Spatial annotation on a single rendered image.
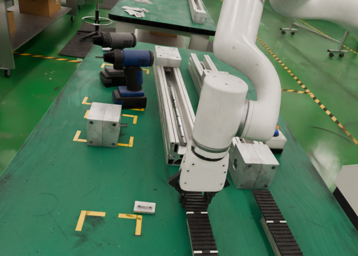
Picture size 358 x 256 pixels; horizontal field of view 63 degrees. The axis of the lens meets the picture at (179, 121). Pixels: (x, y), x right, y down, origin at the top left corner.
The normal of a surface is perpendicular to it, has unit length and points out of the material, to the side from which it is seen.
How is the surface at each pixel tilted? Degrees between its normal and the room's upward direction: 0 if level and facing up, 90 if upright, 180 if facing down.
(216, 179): 90
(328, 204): 0
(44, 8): 90
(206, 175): 90
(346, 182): 90
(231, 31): 51
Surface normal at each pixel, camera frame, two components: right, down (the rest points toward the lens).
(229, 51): -0.46, 0.54
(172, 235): 0.16, -0.84
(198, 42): 0.03, 0.53
